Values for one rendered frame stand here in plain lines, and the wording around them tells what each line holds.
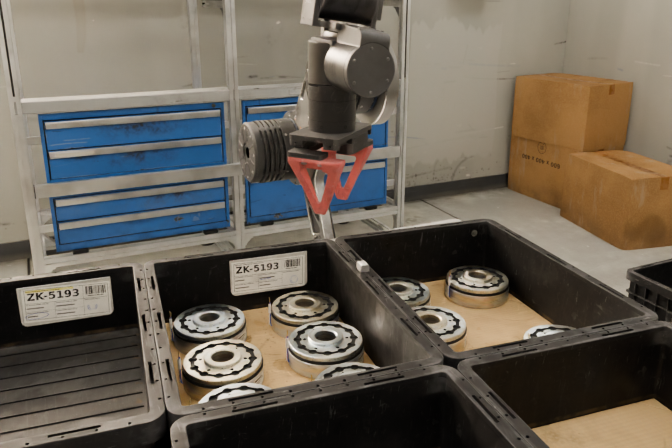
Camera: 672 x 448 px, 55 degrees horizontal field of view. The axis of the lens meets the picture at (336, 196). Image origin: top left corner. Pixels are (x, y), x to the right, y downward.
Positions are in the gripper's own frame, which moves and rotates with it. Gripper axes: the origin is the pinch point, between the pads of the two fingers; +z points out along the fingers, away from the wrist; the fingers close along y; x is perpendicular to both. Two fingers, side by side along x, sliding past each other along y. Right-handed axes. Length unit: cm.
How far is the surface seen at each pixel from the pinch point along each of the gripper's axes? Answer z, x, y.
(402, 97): 25, 70, 220
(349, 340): 20.3, -2.0, 1.7
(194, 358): 20.7, 14.4, -10.9
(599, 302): 15.5, -32.0, 18.6
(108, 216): 66, 158, 115
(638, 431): 23.0, -38.4, 2.5
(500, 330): 23.5, -19.0, 19.2
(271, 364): 23.6, 7.1, -3.7
